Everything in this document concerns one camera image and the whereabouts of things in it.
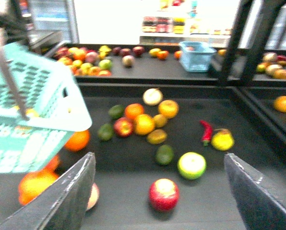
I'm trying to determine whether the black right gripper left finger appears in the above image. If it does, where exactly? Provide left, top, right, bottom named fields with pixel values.
left=0, top=152, right=95, bottom=230

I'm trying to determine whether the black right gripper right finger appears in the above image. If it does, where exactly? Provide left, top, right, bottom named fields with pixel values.
left=224, top=153, right=286, bottom=230

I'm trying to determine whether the teal shopping basket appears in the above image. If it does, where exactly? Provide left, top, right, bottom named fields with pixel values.
left=0, top=43, right=92, bottom=173

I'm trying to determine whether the yellow lemon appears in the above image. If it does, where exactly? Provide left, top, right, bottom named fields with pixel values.
left=12, top=105, right=39, bottom=117

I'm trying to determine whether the orange on neighbouring shelf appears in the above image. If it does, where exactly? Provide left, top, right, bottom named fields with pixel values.
left=273, top=96, right=286, bottom=113

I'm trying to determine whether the black fruit shelf tray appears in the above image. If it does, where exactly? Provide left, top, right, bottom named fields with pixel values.
left=0, top=83, right=286, bottom=230

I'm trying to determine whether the pale peach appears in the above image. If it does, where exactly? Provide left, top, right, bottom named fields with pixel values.
left=86, top=183, right=100, bottom=211

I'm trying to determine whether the orange front left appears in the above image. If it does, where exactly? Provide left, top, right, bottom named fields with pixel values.
left=18, top=169, right=59, bottom=206

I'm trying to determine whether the red pomegranate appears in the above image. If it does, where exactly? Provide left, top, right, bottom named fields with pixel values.
left=44, top=154, right=60, bottom=172

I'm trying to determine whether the large orange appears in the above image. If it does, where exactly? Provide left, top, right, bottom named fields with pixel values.
left=64, top=130, right=90, bottom=152

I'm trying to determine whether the yellow green pear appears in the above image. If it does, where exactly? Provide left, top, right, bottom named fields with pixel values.
left=211, top=128, right=235, bottom=151

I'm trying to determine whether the green lime front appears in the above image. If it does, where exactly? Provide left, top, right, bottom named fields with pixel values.
left=97, top=123, right=114, bottom=141

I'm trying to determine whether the green lime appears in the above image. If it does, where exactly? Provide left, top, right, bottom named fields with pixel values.
left=108, top=104, right=125, bottom=120
left=97, top=123, right=114, bottom=141

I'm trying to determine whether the green apple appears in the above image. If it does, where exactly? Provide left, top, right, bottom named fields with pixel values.
left=177, top=152, right=207, bottom=180

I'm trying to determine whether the red chili pepper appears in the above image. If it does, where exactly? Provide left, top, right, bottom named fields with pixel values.
left=200, top=120, right=213, bottom=146

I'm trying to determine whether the red yellow apple middle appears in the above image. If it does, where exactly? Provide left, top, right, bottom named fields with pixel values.
left=113, top=117, right=133, bottom=138

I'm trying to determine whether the red apple front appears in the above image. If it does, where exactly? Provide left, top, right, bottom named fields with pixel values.
left=149, top=178, right=179, bottom=212

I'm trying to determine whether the green lime back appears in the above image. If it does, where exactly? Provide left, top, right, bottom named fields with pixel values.
left=108, top=104, right=125, bottom=120

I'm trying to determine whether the dark green avocado front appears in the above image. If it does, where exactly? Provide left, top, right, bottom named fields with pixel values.
left=155, top=144, right=174, bottom=166

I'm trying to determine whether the yellow orange apple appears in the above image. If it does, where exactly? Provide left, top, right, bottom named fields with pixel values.
left=134, top=114, right=155, bottom=136

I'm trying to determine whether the brown kiwi front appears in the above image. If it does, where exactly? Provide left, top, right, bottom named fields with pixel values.
left=146, top=129, right=167, bottom=145

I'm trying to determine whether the small orange tangerine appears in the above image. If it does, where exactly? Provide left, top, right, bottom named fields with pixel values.
left=124, top=103, right=144, bottom=120

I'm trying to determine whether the white pear back right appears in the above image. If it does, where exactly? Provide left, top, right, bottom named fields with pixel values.
left=143, top=88, right=163, bottom=106

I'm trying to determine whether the pile of fruit far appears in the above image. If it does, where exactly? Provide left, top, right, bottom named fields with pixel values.
left=52, top=46, right=112, bottom=77

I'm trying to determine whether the blue shopping basket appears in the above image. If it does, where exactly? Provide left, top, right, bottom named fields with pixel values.
left=179, top=41, right=216, bottom=73

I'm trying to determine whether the teal basket handle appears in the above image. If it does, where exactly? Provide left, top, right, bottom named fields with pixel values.
left=0, top=28, right=30, bottom=121

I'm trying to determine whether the black shelf post right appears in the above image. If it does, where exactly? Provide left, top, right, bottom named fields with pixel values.
left=218, top=0, right=286, bottom=86

